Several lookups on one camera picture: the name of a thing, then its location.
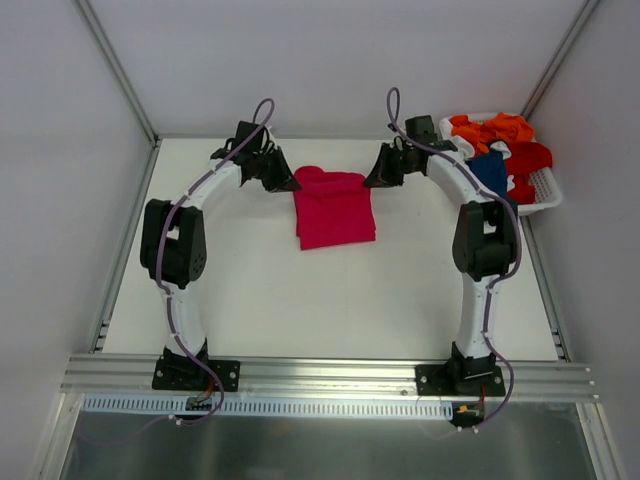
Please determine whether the orange t shirt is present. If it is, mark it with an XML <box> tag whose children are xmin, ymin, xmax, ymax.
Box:
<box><xmin>449</xmin><ymin>112</ymin><xmax>535</xmax><ymax>157</ymax></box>

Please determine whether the white plastic laundry basket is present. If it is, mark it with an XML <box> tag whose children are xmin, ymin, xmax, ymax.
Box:
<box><xmin>439</xmin><ymin>112</ymin><xmax>562</xmax><ymax>216</ymax></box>

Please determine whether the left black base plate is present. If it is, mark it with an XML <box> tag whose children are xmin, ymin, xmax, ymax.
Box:
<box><xmin>151</xmin><ymin>356</ymin><xmax>241</xmax><ymax>392</ymax></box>

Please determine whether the red t shirt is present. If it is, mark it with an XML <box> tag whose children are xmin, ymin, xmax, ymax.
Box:
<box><xmin>505</xmin><ymin>141</ymin><xmax>553</xmax><ymax>205</ymax></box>

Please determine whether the crimson pink t shirt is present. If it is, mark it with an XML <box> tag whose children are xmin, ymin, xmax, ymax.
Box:
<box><xmin>293</xmin><ymin>166</ymin><xmax>376</xmax><ymax>251</ymax></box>

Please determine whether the white slotted cable duct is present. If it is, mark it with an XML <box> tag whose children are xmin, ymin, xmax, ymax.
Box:
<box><xmin>82</xmin><ymin>394</ymin><xmax>453</xmax><ymax>421</ymax></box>

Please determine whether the blue t shirt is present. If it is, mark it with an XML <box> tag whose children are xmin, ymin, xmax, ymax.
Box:
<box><xmin>466</xmin><ymin>151</ymin><xmax>508</xmax><ymax>198</ymax></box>

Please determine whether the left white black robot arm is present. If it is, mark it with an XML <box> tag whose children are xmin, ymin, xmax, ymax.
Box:
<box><xmin>140</xmin><ymin>121</ymin><xmax>301</xmax><ymax>394</ymax></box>

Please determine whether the left aluminium frame post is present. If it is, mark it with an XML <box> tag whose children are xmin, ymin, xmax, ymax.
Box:
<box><xmin>71</xmin><ymin>0</ymin><xmax>159</xmax><ymax>146</ymax></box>

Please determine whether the right aluminium frame post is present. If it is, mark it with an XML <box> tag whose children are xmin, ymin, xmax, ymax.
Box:
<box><xmin>521</xmin><ymin>0</ymin><xmax>603</xmax><ymax>120</ymax></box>

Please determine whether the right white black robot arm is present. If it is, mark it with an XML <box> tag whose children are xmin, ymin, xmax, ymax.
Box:
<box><xmin>363</xmin><ymin>115</ymin><xmax>522</xmax><ymax>396</ymax></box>

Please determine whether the aluminium mounting rail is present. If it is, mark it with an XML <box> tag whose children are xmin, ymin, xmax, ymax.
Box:
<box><xmin>60</xmin><ymin>353</ymin><xmax>601</xmax><ymax>403</ymax></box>

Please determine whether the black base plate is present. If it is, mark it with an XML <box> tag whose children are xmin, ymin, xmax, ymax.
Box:
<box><xmin>151</xmin><ymin>356</ymin><xmax>241</xmax><ymax>392</ymax></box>
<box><xmin>415</xmin><ymin>362</ymin><xmax>506</xmax><ymax>397</ymax></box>

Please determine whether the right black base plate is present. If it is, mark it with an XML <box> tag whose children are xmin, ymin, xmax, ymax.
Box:
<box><xmin>415</xmin><ymin>362</ymin><xmax>506</xmax><ymax>397</ymax></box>

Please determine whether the aluminium frame post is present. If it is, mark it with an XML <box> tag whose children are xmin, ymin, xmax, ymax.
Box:
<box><xmin>71</xmin><ymin>0</ymin><xmax>159</xmax><ymax>146</ymax></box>
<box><xmin>521</xmin><ymin>0</ymin><xmax>603</xmax><ymax>120</ymax></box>

